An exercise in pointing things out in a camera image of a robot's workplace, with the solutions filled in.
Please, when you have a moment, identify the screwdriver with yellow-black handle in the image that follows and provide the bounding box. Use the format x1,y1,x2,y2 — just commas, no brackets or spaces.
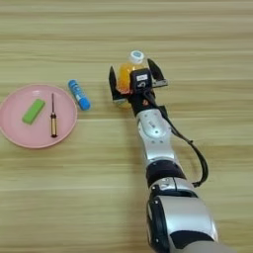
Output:
49,92,58,138

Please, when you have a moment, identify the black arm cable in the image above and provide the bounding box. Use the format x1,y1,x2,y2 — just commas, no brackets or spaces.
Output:
142,90,210,189

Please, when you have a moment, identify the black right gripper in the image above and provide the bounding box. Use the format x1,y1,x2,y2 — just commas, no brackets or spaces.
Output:
108,57,169,117

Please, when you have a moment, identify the small black box white label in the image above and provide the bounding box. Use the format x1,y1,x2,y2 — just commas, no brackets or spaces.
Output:
128,67,154,95

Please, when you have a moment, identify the orange juice bottle white cap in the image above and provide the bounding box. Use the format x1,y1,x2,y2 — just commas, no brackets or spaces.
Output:
116,49,146,110

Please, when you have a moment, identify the blue glue stick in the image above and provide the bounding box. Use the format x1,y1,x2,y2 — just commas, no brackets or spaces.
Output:
67,79,92,112

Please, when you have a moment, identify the pink round plate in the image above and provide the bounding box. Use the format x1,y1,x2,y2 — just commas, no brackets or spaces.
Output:
0,84,78,149

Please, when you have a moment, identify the green rectangular eraser block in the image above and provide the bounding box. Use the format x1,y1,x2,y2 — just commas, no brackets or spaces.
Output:
22,98,46,126

